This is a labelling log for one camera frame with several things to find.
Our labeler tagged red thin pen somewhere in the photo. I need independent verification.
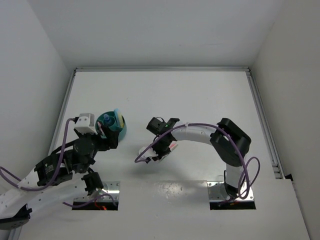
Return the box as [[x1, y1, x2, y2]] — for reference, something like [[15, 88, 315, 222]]
[[169, 142, 178, 152]]

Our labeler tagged teal round organizer container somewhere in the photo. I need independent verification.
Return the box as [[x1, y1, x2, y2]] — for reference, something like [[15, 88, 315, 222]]
[[95, 110, 127, 142]]

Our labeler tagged yellow highlighter marker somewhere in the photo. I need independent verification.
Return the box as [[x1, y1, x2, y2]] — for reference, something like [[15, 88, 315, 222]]
[[117, 112, 125, 128]]

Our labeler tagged blue glue stick tube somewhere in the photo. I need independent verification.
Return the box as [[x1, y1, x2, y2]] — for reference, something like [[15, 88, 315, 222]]
[[103, 114, 115, 127]]

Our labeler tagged light blue highlighter marker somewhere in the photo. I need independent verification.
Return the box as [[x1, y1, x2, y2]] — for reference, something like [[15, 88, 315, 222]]
[[114, 108, 122, 115]]

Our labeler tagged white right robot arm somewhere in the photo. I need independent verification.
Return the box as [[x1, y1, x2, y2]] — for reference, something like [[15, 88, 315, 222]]
[[146, 117, 252, 198]]

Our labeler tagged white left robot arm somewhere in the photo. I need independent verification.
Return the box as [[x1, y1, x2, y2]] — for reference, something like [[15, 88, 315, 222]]
[[0, 126, 120, 230]]

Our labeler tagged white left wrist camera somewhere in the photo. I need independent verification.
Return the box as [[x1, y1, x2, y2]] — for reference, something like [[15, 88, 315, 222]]
[[74, 113, 97, 135]]

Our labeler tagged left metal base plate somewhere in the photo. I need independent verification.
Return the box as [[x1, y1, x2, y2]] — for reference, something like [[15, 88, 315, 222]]
[[100, 181, 120, 201]]

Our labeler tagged metal base plate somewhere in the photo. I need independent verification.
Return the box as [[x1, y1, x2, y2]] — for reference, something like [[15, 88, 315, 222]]
[[207, 181, 255, 203], [100, 181, 120, 201]]

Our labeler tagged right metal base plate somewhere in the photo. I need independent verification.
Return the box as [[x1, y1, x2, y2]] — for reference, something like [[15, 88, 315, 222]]
[[207, 181, 255, 203]]

